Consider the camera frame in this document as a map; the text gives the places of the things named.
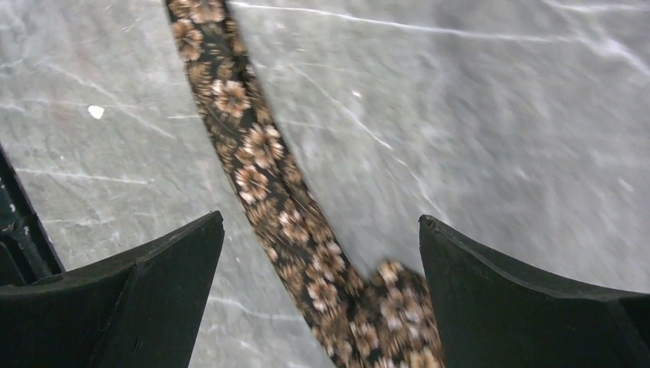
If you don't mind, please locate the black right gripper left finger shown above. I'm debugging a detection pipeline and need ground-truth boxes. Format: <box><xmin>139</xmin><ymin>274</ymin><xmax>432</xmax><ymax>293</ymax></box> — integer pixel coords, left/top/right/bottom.
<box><xmin>1</xmin><ymin>212</ymin><xmax>225</xmax><ymax>367</ymax></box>

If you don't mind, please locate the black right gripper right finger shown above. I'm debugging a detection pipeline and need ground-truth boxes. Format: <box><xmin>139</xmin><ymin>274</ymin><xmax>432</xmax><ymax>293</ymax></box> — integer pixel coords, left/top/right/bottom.
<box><xmin>419</xmin><ymin>215</ymin><xmax>649</xmax><ymax>367</ymax></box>

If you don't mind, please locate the brown floral tie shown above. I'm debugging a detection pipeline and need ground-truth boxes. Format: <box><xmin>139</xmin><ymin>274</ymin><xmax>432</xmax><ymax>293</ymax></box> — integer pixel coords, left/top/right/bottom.
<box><xmin>166</xmin><ymin>0</ymin><xmax>444</xmax><ymax>367</ymax></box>

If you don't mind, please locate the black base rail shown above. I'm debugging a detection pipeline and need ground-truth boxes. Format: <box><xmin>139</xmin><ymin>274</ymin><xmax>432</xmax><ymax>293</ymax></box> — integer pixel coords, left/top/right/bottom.
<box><xmin>1</xmin><ymin>150</ymin><xmax>65</xmax><ymax>286</ymax></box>

